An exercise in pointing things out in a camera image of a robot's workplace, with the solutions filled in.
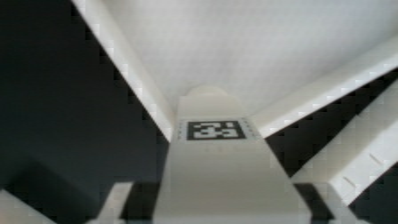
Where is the white front fence bar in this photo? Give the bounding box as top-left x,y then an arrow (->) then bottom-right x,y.
293,86 -> 398,204

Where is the white desk leg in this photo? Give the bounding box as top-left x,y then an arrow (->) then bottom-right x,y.
153,86 -> 311,224

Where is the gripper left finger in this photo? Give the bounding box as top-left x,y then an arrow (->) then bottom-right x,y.
85,182 -> 133,224

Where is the white left fence block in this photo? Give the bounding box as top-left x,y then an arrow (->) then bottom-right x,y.
0,190 -> 55,224

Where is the white desk top tray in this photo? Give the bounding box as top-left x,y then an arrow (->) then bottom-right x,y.
71,0 -> 398,135

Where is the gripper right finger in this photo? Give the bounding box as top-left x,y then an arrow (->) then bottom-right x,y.
312,183 -> 371,224

